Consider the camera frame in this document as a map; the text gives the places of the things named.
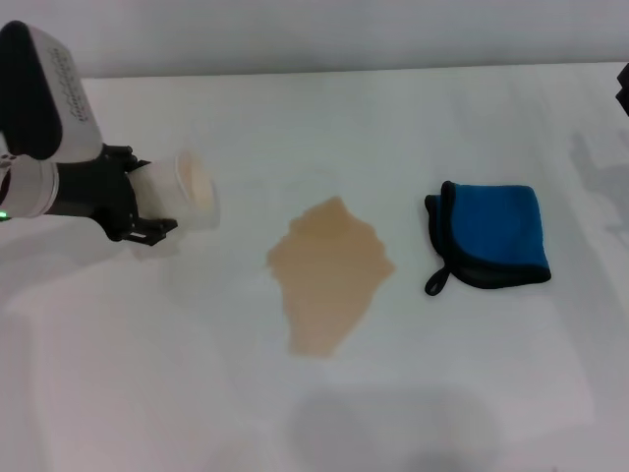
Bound white paper cup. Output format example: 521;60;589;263
128;149;221;238

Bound blue rag with black trim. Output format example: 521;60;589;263
424;180;552;297

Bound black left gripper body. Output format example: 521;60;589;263
51;156;140;242

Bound brown water stain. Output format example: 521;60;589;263
266;196;397;359

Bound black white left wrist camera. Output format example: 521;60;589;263
0;20;103;163

